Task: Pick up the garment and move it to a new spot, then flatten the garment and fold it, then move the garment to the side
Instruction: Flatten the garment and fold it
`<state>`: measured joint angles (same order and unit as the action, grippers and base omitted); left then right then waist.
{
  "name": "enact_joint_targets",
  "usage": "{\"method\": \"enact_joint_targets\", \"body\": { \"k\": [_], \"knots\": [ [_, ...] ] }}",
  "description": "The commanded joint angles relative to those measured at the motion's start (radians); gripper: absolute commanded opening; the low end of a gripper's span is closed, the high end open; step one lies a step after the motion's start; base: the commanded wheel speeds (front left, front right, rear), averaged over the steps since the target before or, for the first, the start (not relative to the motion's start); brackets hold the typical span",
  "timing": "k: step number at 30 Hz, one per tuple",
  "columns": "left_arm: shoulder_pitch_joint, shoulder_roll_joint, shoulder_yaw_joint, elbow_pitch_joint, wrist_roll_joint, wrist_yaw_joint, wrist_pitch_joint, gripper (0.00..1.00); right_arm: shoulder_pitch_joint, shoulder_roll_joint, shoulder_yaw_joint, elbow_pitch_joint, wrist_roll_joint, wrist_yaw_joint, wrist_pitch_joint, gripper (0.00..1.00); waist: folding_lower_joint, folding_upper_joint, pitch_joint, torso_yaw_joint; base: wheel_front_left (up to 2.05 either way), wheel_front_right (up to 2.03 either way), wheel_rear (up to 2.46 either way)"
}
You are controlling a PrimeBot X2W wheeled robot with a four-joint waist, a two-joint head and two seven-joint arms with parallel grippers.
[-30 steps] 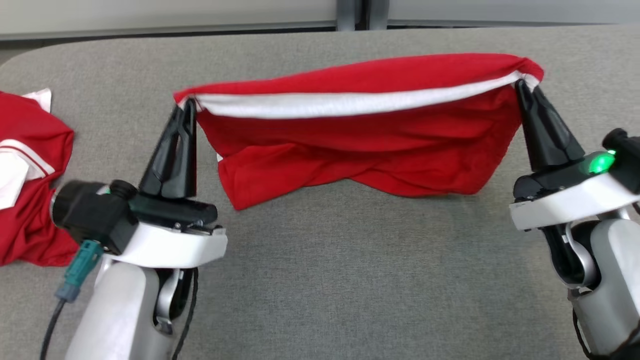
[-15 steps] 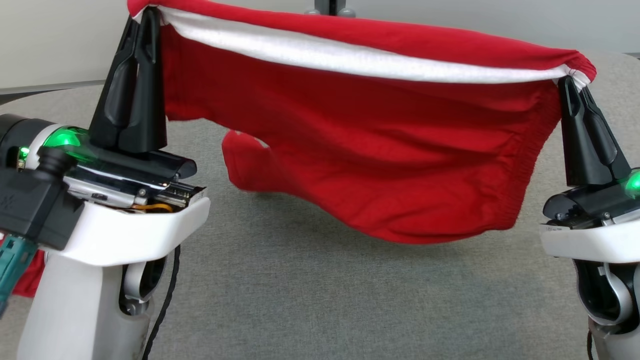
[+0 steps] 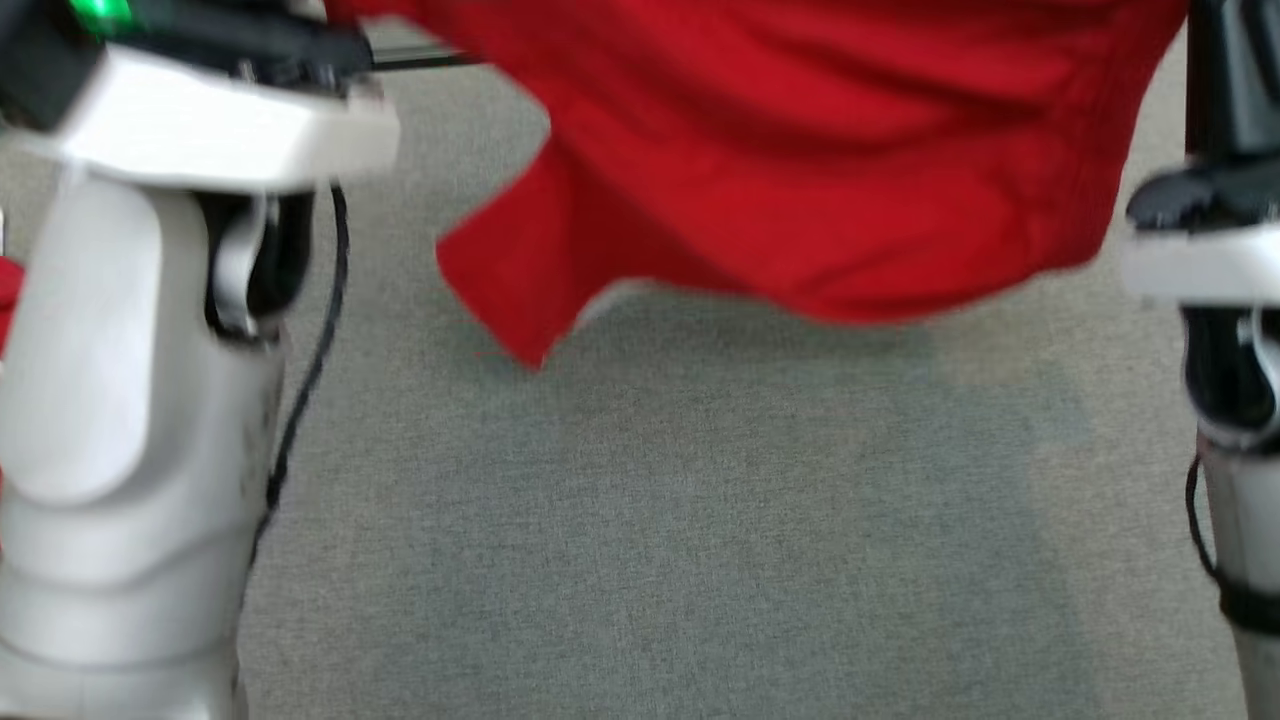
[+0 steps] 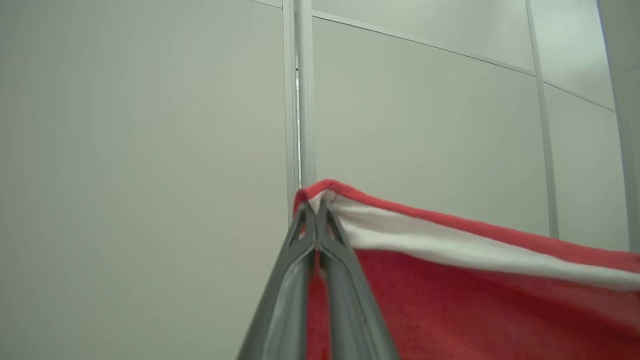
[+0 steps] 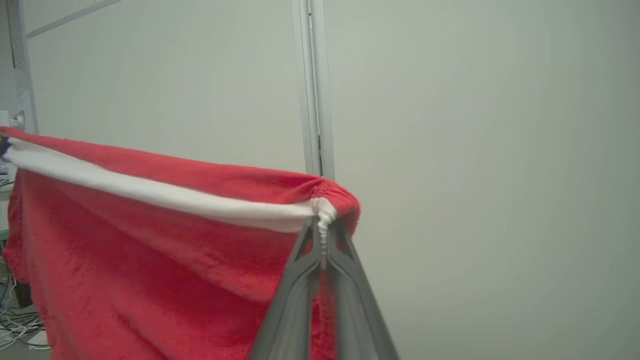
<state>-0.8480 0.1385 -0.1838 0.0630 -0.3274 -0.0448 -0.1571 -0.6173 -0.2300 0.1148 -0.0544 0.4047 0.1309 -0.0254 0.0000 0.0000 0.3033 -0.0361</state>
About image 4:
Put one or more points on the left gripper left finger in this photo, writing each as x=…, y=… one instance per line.
x=285, y=300

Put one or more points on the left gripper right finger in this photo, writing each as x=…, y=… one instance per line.
x=350, y=310

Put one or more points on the red shorts with white stripe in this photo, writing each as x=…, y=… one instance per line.
x=475, y=300

